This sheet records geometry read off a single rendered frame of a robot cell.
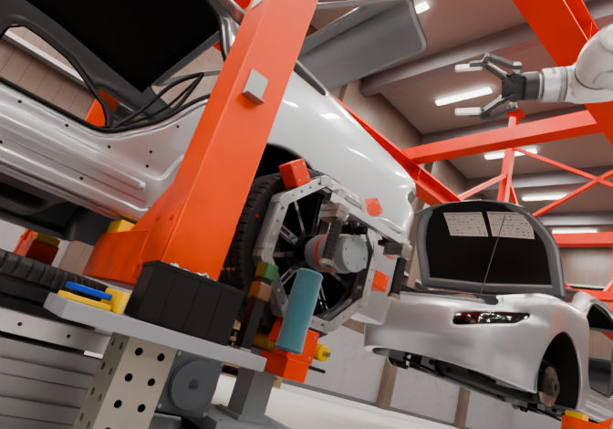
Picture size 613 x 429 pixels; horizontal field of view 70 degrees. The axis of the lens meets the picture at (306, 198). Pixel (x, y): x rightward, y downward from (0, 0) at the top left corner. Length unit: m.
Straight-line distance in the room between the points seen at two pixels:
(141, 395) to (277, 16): 1.09
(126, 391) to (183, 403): 0.46
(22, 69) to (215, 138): 5.39
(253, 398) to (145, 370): 0.82
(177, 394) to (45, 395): 0.35
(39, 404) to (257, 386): 0.77
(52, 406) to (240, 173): 0.69
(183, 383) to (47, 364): 0.37
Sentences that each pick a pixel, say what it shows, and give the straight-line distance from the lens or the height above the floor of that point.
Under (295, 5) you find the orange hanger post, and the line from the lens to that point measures 1.53.
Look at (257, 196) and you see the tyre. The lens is 1.57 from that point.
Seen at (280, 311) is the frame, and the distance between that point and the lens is 1.53.
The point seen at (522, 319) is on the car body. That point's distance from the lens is 4.04.
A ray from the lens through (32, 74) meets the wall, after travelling 6.51.
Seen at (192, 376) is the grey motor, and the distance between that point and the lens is 1.37.
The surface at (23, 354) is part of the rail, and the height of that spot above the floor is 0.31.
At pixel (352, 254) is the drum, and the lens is 1.52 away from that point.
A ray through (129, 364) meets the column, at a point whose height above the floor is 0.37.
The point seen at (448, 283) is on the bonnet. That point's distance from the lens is 5.41.
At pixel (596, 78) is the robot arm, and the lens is 1.23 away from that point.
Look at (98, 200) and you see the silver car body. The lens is 1.62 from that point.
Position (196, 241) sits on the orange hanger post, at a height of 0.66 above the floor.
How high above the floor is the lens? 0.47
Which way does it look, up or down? 19 degrees up
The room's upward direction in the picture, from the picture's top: 17 degrees clockwise
